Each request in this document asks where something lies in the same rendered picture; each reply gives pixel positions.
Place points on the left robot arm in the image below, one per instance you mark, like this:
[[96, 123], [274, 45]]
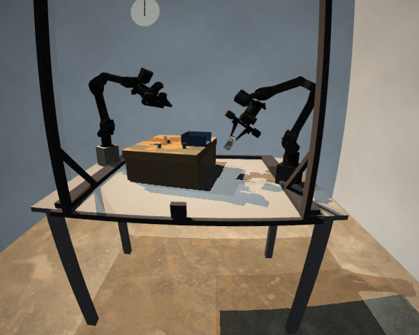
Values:
[[96, 86]]

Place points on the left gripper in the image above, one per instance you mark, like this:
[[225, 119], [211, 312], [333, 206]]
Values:
[[153, 100]]

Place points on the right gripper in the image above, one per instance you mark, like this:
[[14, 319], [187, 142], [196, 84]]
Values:
[[235, 121]]

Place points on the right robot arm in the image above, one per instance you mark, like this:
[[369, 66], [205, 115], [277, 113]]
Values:
[[291, 156]]

